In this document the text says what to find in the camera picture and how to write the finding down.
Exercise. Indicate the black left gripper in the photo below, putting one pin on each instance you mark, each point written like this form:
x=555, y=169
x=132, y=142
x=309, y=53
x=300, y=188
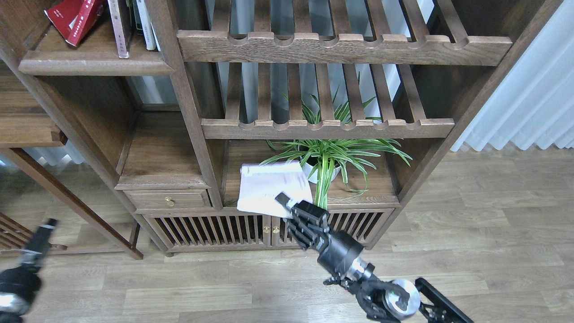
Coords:
x=23, y=281

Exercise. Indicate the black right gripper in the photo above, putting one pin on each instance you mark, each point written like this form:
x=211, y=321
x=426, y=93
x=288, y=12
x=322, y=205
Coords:
x=338, y=252

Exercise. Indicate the white lavender paperback book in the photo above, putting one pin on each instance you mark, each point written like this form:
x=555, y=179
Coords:
x=260, y=184

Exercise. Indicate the red paperback book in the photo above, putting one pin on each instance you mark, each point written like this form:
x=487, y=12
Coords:
x=75, y=18

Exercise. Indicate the maroon book white characters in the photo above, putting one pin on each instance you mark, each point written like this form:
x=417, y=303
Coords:
x=122, y=28

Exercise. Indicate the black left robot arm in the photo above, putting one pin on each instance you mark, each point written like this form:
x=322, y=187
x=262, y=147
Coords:
x=12, y=308

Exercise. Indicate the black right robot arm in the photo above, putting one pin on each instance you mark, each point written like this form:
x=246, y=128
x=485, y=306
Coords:
x=399, y=299

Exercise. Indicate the wooden side rack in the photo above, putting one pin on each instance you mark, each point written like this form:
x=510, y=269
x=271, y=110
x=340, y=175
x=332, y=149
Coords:
x=13, y=236

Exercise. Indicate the white plant pot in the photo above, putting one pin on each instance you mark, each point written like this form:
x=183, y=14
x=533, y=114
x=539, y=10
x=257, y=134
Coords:
x=309, y=165

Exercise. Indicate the green spider plant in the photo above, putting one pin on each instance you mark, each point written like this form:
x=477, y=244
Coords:
x=347, y=152

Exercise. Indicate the brass drawer knob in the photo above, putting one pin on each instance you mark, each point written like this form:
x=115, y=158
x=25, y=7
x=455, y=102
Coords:
x=169, y=201

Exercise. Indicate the dark wooden bookshelf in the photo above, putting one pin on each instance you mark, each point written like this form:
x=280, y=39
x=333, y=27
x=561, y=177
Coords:
x=232, y=74

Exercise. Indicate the white upright book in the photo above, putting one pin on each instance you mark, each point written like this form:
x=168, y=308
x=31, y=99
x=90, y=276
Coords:
x=146, y=24

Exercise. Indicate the green spine upright book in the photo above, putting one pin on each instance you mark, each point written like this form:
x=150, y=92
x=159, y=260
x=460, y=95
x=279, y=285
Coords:
x=136, y=17

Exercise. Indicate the white pleated curtain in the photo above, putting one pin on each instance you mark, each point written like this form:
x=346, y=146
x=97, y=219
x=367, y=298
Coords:
x=534, y=104

